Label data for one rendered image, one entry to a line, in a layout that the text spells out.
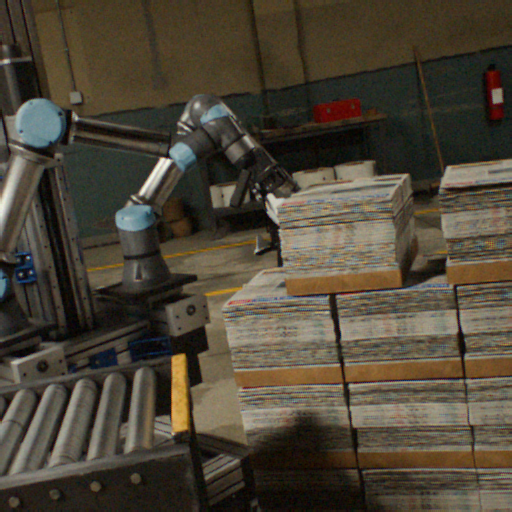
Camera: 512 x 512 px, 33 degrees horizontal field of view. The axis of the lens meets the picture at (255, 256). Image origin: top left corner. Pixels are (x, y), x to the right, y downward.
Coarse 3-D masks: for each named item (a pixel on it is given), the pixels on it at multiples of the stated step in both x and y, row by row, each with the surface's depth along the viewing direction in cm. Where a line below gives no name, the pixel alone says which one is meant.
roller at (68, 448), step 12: (84, 384) 181; (96, 384) 185; (72, 396) 177; (84, 396) 174; (96, 396) 182; (72, 408) 168; (84, 408) 168; (72, 420) 161; (84, 420) 163; (60, 432) 157; (72, 432) 155; (84, 432) 159; (60, 444) 150; (72, 444) 151; (60, 456) 145; (72, 456) 146
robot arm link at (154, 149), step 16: (64, 112) 224; (80, 128) 225; (96, 128) 226; (112, 128) 227; (128, 128) 229; (144, 128) 231; (64, 144) 227; (96, 144) 228; (112, 144) 228; (128, 144) 229; (144, 144) 230; (160, 144) 231
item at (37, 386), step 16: (112, 368) 189; (128, 368) 187; (160, 368) 187; (16, 384) 188; (32, 384) 187; (48, 384) 185; (64, 384) 185; (128, 384) 187; (160, 384) 187; (96, 400) 187; (128, 400) 187; (160, 400) 188; (192, 400) 189; (32, 416) 186; (64, 416) 186; (128, 416) 188; (160, 416) 189
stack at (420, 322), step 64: (256, 320) 215; (320, 320) 210; (384, 320) 206; (448, 320) 201; (320, 384) 215; (384, 384) 209; (448, 384) 204; (256, 448) 224; (320, 448) 218; (384, 448) 213; (448, 448) 209
